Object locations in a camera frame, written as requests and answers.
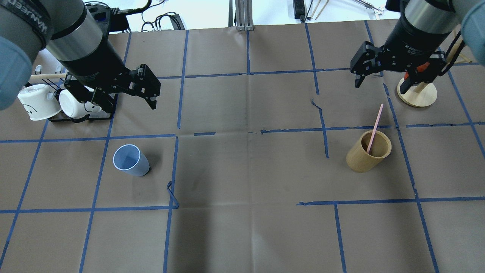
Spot black cable bundle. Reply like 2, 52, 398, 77
84, 0, 185, 32

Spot wooden sticks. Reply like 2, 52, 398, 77
306, 0, 329, 21

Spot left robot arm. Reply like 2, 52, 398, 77
0, 0, 161, 113

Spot aluminium frame post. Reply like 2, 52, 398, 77
228, 0, 254, 31

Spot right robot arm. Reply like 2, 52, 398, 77
350, 0, 485, 94

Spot bamboo cylinder holder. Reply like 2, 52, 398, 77
345, 130, 393, 173

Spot wooden rod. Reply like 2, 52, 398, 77
29, 73, 67, 81

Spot light blue plastic cup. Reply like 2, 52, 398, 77
112, 144, 150, 177

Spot round wooden stand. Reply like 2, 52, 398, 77
396, 78, 438, 108

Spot black power adapter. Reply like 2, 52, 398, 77
292, 0, 307, 23

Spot black wire mug rack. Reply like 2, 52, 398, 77
23, 65, 112, 123

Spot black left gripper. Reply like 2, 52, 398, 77
64, 64, 161, 114

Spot pink chopstick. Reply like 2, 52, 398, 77
366, 104, 383, 154

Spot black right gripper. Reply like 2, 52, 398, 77
350, 42, 446, 95

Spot white smiley mug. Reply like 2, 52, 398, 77
17, 84, 62, 121

